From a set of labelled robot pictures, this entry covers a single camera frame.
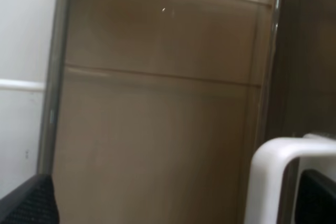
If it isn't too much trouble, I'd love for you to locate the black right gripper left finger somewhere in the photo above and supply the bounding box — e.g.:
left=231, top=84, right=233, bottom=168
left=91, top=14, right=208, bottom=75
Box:
left=1, top=174, right=60, bottom=223

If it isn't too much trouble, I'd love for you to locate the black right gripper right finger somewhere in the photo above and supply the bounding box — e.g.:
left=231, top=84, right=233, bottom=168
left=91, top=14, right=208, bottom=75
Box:
left=290, top=169, right=335, bottom=224

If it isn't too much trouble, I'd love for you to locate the middle smoky brown drawer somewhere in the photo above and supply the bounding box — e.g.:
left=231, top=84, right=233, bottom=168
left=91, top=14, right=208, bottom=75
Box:
left=36, top=0, right=336, bottom=224

